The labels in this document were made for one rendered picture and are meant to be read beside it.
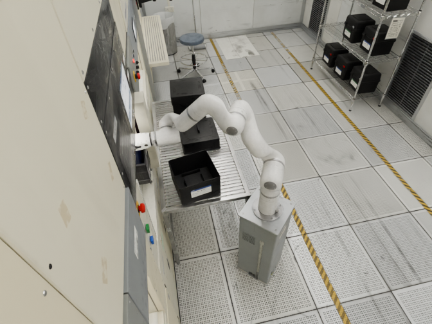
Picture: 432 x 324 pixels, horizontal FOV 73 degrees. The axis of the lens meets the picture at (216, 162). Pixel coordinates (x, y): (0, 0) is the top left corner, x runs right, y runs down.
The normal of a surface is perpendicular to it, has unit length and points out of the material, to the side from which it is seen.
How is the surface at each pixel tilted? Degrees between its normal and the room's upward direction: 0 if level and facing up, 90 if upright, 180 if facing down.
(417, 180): 0
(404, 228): 0
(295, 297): 0
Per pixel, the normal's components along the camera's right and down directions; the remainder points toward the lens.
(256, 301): -0.04, -0.70
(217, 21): 0.21, 0.69
